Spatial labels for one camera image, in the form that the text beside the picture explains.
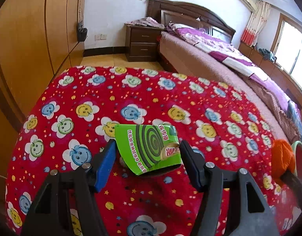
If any dark blue clothes pile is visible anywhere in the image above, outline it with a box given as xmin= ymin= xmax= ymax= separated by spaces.
xmin=258 ymin=48 xmax=277 ymax=62

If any dark wooden nightstand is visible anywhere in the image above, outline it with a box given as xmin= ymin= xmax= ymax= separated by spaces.
xmin=125 ymin=23 xmax=163 ymax=62

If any low wooden cabinet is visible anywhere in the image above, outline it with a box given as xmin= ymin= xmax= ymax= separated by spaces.
xmin=238 ymin=41 xmax=302 ymax=109

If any purple patchwork quilt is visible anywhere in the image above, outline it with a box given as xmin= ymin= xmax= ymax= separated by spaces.
xmin=175 ymin=28 xmax=291 ymax=109

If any white and red curtain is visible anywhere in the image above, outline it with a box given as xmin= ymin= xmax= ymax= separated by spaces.
xmin=240 ymin=0 xmax=271 ymax=47

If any green cardboard box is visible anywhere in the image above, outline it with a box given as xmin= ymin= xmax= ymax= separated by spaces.
xmin=115 ymin=124 xmax=183 ymax=176

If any red smiley printed blanket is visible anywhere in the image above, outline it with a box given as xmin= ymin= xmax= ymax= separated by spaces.
xmin=5 ymin=65 xmax=302 ymax=236

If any orange yarn ball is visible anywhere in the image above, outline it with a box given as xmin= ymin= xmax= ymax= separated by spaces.
xmin=271 ymin=139 xmax=296 ymax=186

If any pink floral cloth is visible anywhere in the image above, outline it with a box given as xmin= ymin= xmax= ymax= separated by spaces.
xmin=125 ymin=17 xmax=165 ymax=29

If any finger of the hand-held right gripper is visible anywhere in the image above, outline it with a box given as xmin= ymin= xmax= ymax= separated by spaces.
xmin=279 ymin=170 xmax=302 ymax=203

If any bed with pink sheet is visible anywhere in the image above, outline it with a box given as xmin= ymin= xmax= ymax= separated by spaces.
xmin=159 ymin=23 xmax=302 ymax=143

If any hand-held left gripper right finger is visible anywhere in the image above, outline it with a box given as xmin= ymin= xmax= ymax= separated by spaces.
xmin=179 ymin=140 xmax=280 ymax=236

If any pink checked quilt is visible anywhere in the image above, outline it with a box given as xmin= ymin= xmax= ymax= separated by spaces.
xmin=247 ymin=77 xmax=301 ymax=140

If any purple floral pillow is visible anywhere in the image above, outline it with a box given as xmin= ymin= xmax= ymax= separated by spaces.
xmin=167 ymin=23 xmax=208 ymax=36

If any dark wooden headboard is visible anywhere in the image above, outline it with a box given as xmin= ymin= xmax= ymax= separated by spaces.
xmin=146 ymin=0 xmax=236 ymax=45

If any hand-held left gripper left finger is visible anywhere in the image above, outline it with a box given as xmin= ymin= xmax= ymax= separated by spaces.
xmin=23 ymin=139 xmax=117 ymax=236

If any black hanging bag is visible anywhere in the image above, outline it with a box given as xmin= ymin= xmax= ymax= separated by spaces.
xmin=77 ymin=0 xmax=88 ymax=42

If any window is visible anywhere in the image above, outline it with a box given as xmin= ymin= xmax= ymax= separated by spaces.
xmin=271 ymin=13 xmax=302 ymax=92

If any blue plaid cloth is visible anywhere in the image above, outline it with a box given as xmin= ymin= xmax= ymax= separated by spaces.
xmin=286 ymin=100 xmax=302 ymax=143

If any light wooden wardrobe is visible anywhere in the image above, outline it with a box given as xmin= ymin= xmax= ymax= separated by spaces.
xmin=0 ymin=0 xmax=89 ymax=153

